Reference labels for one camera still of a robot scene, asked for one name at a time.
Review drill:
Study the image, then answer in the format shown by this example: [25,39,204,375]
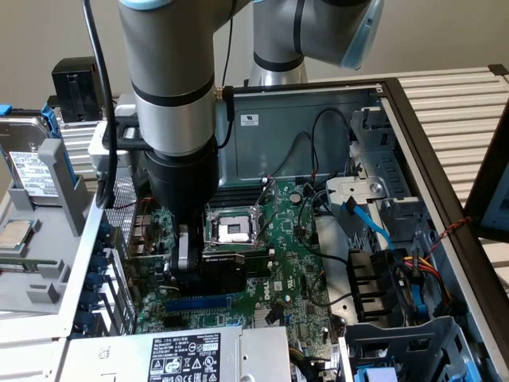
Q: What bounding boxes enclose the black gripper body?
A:
[143,137,220,228]

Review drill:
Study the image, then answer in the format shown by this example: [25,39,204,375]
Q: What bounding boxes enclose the green GPU card black cooler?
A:
[119,238,248,298]

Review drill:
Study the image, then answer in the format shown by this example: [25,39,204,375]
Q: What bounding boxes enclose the thin metal locking lever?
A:
[204,237,263,248]

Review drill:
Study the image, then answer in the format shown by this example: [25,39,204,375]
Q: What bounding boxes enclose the CPU socket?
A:
[203,206,267,254]

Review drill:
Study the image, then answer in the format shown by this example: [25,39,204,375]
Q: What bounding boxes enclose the blue expansion slot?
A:
[165,293,232,314]

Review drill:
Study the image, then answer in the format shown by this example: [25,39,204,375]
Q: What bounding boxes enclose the metal socket cover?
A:
[251,177,279,250]

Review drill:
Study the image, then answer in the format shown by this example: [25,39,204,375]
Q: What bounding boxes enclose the blue card retention clip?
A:
[99,221,117,244]
[79,291,100,314]
[74,310,95,333]
[85,271,105,294]
[89,253,109,275]

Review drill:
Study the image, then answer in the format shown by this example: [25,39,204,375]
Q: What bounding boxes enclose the silver chipset heatsink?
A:
[253,308,288,328]

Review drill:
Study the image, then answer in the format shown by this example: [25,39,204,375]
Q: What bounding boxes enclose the green motherboard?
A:
[133,181,343,359]

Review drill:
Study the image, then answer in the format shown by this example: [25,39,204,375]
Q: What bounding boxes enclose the grey power supply unit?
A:
[67,325,293,382]

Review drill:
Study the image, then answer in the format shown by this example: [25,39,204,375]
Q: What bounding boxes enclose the open metal PC case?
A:
[0,77,509,382]

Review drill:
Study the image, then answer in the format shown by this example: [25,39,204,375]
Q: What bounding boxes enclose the grey plastic parts rack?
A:
[0,137,100,315]

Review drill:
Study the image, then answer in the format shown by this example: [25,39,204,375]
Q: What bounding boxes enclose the black box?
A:
[51,57,103,123]

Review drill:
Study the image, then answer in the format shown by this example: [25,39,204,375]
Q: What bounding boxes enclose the blue plastic disk caddy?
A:
[0,101,76,190]

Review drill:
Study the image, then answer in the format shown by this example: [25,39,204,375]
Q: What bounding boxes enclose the silver hard disk white label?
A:
[0,115,64,208]

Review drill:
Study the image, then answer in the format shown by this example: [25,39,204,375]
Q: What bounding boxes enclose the silver CPU chip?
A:
[0,218,33,251]

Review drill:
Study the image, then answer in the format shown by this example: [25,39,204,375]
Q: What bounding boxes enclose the metal disk bay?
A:
[325,107,442,255]

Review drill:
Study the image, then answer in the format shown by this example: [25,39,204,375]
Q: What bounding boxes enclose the black plastic fan shroud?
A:
[346,247,398,323]

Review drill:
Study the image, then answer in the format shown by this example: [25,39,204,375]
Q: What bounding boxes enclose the metal drive cage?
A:
[340,316,492,382]

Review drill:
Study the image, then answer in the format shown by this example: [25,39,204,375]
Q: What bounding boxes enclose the blue plastic latch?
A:
[410,284,429,316]

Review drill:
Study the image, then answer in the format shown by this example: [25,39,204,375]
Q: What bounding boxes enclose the dark framed panel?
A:
[463,115,509,240]

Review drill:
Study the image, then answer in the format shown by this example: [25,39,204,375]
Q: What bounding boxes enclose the red black twisted wire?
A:
[134,197,155,240]
[428,216,473,255]

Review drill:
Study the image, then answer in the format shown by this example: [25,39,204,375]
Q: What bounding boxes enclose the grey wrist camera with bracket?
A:
[87,93,146,176]

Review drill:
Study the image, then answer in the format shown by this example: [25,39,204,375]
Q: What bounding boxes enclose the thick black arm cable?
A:
[81,0,120,210]

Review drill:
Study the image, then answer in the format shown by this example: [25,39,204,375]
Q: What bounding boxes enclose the thin black hanging cable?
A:
[220,18,235,87]

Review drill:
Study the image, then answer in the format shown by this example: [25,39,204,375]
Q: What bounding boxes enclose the blue flat disk wire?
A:
[340,197,394,251]

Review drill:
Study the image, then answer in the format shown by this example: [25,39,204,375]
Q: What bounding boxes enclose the yellow red power wires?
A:
[391,254,454,310]

